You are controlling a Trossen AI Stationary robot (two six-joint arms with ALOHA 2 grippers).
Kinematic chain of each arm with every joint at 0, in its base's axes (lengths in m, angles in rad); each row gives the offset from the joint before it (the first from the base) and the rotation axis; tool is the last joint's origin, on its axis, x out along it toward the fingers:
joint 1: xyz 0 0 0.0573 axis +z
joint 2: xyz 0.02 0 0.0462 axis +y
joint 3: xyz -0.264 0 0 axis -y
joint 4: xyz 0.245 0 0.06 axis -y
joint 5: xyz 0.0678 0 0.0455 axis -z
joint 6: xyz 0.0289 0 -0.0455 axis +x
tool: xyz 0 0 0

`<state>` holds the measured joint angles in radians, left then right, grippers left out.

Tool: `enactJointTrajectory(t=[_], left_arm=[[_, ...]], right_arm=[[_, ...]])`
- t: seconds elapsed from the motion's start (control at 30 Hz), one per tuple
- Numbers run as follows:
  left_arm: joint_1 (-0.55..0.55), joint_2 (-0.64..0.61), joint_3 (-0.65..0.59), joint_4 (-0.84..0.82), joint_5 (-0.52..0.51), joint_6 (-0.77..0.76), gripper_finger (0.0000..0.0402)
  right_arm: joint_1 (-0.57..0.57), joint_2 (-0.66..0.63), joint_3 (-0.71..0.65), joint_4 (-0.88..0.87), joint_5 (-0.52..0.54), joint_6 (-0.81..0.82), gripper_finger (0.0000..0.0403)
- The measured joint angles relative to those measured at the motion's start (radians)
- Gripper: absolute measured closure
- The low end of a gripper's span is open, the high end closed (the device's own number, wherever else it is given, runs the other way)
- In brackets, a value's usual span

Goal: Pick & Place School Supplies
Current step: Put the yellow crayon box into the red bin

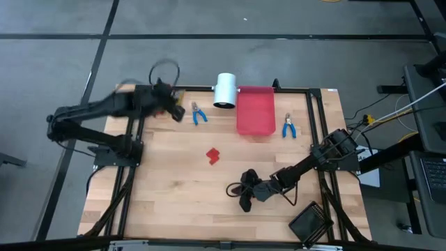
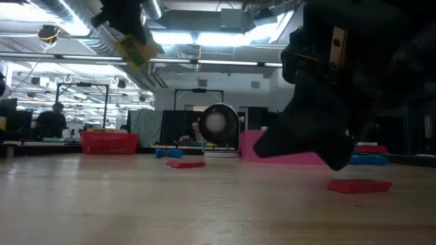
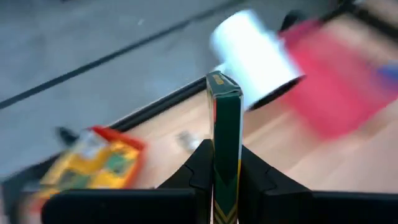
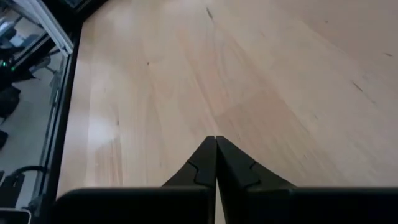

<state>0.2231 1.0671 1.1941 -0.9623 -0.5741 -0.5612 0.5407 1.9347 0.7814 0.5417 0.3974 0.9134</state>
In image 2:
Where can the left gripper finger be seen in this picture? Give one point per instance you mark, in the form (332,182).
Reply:
(125,30)
(143,30)

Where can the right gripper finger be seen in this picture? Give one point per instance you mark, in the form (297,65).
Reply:
(296,136)

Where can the red eraser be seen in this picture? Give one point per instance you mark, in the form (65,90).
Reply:
(359,186)
(197,163)
(177,164)

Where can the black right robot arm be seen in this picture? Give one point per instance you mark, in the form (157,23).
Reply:
(422,41)

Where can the pink translucent plastic bin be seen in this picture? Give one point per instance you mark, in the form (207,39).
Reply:
(248,146)

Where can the red box with white lid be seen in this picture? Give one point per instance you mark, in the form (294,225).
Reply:
(371,149)

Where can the white cylindrical lamp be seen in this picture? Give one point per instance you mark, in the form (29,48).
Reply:
(218,122)

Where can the long ceiling light bar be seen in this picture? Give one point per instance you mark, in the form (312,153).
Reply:
(221,62)

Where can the grey hanging cloth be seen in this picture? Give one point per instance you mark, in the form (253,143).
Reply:
(146,127)

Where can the black partition panel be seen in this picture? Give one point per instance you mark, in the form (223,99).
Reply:
(177,122)

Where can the person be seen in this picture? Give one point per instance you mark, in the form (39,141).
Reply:
(194,134)
(51,122)

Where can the red perforated plastic basket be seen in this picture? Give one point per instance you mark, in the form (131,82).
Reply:
(109,143)

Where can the tall black rack frame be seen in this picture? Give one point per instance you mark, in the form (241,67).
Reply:
(81,84)

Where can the black frame stand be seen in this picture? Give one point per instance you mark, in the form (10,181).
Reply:
(199,90)

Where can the black metal table frame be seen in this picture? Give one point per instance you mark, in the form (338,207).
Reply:
(408,160)

